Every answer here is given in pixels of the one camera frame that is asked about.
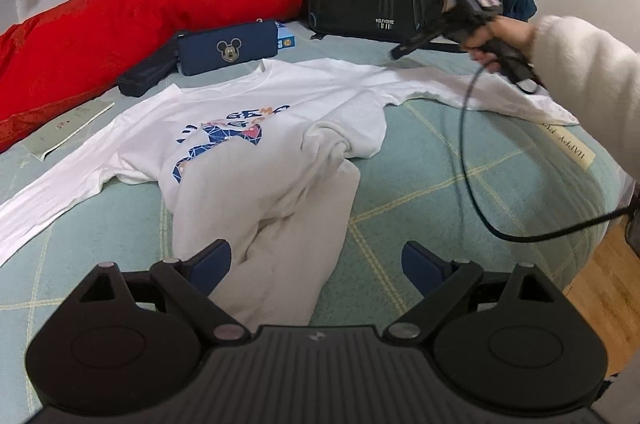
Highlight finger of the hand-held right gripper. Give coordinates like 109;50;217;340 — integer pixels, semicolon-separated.
390;21;453;60

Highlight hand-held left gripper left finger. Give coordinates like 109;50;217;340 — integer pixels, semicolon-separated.
77;239;252;346

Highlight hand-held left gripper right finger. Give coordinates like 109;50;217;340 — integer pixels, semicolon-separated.
382;240;557;346

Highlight white printed sweatshirt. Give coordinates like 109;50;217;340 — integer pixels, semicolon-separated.
0;58;581;327

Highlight person's right forearm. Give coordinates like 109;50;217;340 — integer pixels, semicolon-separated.
530;15;640;185

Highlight person's right hand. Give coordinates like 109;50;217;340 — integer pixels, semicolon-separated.
460;15;538;75

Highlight blue cardboard box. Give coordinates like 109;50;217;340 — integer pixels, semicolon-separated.
275;22;296;50

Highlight cream fabric label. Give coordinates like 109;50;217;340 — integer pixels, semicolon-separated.
537;119;598;167

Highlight pale green booklet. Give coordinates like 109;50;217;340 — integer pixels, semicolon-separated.
21;101;116;162

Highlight navy mouse print pouch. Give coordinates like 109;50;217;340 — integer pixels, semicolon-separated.
175;20;279;76

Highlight red quilt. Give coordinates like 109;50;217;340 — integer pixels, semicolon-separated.
0;0;313;153

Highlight black cable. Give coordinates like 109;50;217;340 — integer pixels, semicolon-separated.
459;64;640;245

